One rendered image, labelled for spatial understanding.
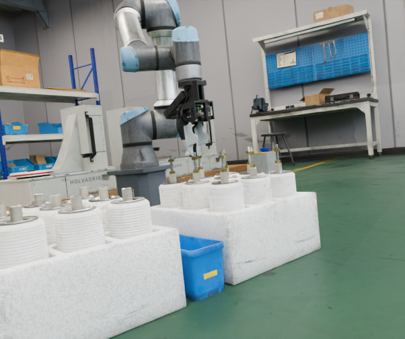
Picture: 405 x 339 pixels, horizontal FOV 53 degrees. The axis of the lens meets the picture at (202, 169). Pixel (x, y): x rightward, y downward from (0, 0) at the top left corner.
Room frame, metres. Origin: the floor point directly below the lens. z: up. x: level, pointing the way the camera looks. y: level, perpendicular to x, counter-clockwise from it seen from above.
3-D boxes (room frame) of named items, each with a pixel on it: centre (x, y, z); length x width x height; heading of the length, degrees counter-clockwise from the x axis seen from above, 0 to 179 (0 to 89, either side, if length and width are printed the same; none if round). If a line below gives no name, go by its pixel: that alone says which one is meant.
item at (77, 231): (0.84, 0.27, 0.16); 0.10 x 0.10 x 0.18
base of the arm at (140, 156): (1.60, 0.24, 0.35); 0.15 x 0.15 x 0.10
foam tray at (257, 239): (1.28, -0.07, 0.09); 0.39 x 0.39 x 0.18; 41
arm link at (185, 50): (1.20, 0.01, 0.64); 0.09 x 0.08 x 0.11; 13
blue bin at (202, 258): (1.06, 0.10, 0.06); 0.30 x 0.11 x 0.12; 40
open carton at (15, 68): (5.91, 2.62, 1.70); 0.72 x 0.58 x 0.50; 151
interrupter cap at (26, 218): (0.76, 0.36, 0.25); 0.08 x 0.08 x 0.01
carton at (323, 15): (5.63, -1.99, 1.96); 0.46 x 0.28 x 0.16; 53
